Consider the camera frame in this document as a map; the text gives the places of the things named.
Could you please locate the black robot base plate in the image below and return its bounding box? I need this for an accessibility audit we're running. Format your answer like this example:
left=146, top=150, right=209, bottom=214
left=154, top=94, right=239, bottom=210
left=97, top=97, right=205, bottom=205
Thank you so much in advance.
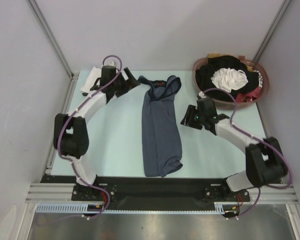
left=41, top=175, right=251, bottom=210

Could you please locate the aluminium frame rail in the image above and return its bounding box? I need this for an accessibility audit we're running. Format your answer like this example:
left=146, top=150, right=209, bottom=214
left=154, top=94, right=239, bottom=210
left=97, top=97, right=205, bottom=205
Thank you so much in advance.
left=24, top=72, right=80, bottom=203

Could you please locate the white strappy garment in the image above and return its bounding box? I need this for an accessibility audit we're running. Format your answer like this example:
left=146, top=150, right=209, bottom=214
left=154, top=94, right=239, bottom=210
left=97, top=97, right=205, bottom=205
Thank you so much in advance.
left=210, top=68, right=249, bottom=93

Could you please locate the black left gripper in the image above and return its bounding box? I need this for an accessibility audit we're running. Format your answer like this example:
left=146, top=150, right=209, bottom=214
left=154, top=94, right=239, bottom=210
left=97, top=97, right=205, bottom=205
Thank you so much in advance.
left=111, top=68, right=140, bottom=98

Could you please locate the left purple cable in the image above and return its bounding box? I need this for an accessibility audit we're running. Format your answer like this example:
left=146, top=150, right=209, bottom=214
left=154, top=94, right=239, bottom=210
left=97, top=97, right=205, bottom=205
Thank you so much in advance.
left=57, top=54, right=123, bottom=221

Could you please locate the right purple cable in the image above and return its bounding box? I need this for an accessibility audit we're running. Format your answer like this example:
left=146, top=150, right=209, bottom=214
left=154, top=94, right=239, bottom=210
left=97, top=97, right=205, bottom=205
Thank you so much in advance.
left=198, top=87, right=295, bottom=220

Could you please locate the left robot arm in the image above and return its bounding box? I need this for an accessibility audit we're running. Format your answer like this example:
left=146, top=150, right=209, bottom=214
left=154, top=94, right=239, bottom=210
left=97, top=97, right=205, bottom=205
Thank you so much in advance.
left=53, top=62, right=140, bottom=200

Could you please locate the purple cable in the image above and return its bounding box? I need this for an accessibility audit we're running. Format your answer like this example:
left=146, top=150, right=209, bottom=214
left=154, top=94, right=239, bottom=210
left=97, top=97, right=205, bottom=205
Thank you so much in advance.
left=198, top=87, right=295, bottom=220
left=57, top=54, right=123, bottom=221

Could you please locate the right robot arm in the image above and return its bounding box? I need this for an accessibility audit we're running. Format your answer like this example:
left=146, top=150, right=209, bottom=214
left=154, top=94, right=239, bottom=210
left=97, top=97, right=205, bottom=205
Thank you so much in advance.
left=180, top=97, right=289, bottom=201

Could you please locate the pink plastic laundry basket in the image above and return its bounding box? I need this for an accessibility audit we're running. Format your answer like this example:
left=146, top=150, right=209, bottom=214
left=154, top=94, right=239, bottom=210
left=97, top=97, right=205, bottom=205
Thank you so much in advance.
left=192, top=53, right=270, bottom=108

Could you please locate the red garment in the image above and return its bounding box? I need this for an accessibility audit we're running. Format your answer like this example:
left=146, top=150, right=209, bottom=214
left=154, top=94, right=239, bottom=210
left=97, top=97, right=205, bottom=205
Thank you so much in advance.
left=235, top=87, right=261, bottom=103

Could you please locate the black garment pile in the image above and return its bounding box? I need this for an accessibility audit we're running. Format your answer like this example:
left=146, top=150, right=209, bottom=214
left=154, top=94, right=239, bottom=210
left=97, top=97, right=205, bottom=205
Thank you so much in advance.
left=195, top=55, right=259, bottom=103

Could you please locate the mustard yellow garment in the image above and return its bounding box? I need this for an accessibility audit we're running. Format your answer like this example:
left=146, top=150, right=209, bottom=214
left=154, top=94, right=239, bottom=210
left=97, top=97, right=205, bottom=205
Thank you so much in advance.
left=207, top=53, right=221, bottom=59

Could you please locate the light blue table mat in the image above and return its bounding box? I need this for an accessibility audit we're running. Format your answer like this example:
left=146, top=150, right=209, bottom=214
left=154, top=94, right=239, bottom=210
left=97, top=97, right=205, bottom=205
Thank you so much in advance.
left=51, top=70, right=266, bottom=179

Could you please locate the white graphic tank top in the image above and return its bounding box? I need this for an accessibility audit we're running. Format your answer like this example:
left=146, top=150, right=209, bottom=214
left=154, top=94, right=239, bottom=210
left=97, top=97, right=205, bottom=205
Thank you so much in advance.
left=80, top=66, right=102, bottom=96

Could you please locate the white cable duct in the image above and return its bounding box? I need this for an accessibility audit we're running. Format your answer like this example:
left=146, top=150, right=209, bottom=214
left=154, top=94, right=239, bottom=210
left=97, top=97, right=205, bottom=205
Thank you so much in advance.
left=35, top=203, right=239, bottom=215

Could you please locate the black white striped garment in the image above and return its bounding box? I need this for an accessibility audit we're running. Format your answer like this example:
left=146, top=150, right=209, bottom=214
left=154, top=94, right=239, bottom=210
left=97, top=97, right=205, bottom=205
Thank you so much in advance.
left=255, top=70, right=263, bottom=88

